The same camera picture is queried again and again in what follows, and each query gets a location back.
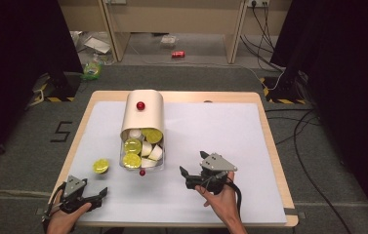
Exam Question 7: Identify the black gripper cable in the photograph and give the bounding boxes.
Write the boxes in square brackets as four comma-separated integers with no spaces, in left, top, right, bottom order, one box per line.
[41,182,67,234]
[225,179,243,219]

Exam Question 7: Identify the green plastic bag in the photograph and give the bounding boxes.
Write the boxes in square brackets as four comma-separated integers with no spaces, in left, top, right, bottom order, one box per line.
[81,59,103,81]

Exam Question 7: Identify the black floor cable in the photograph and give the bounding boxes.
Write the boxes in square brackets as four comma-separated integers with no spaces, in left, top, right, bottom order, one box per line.
[264,108,355,234]

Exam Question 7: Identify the white table mat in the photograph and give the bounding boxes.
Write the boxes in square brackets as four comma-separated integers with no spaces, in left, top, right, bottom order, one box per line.
[68,100,288,225]

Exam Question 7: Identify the beige wooden desk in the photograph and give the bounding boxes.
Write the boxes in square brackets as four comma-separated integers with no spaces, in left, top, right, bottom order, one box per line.
[58,0,293,65]

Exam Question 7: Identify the black hanging cables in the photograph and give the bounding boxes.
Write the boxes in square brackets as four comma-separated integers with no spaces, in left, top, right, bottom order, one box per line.
[239,3,285,73]

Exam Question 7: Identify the beige tipped-over container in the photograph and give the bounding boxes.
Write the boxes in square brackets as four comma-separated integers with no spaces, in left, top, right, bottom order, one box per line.
[118,89,166,177]

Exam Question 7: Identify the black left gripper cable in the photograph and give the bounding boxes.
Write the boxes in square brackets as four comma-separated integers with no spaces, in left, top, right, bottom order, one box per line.
[41,182,67,234]

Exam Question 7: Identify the yellow-black hazard tape strip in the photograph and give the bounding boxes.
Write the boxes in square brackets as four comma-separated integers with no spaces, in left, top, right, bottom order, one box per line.
[29,82,76,106]
[259,77,307,105]

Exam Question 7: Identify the clear plastic food container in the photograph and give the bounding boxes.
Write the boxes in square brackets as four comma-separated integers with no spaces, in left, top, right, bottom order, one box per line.
[160,34,179,48]

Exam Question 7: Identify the wooden table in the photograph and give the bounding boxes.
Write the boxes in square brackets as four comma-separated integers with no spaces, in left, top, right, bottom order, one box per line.
[52,90,300,228]

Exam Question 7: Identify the person's right hand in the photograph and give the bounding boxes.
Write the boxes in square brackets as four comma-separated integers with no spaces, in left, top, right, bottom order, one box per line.
[194,171,239,225]

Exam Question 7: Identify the pile of jelly cups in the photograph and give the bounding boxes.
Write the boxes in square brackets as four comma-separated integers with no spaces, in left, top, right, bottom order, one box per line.
[121,128,164,170]

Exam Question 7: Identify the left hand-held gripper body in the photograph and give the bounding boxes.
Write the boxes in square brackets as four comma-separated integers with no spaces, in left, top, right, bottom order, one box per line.
[52,175,92,215]

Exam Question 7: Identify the white wall socket with plugs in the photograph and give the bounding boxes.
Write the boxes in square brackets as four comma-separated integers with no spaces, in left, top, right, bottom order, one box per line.
[247,0,270,8]

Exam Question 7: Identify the black curtain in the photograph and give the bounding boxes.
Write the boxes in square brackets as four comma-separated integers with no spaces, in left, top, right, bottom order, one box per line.
[0,0,84,170]
[270,0,368,225]

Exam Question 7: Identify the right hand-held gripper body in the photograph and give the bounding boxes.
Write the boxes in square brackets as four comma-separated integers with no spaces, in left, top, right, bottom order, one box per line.
[185,152,238,196]

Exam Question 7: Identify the small yellow-lidded jelly cup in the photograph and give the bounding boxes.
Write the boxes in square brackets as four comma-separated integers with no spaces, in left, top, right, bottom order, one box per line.
[92,158,110,175]

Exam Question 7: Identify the person's left hand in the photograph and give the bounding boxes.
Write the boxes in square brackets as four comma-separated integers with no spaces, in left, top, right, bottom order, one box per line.
[45,190,93,234]

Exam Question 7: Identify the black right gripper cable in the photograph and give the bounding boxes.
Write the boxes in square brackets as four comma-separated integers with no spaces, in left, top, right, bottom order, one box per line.
[225,179,243,219]

